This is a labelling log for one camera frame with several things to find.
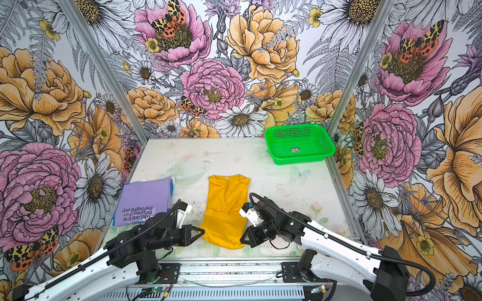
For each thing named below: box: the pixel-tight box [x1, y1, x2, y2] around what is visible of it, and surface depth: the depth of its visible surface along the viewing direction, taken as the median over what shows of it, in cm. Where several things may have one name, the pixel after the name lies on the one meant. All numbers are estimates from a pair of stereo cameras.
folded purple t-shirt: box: [112, 176, 174, 228], surface depth 92 cm
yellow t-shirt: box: [200, 174, 251, 250], surface depth 93 cm
